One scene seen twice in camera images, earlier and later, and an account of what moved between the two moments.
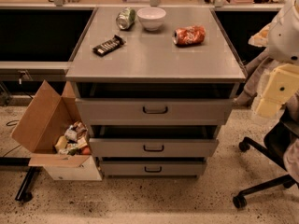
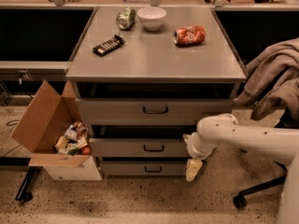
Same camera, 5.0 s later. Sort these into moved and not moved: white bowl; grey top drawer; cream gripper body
Moved: cream gripper body
Not moved: grey top drawer; white bowl
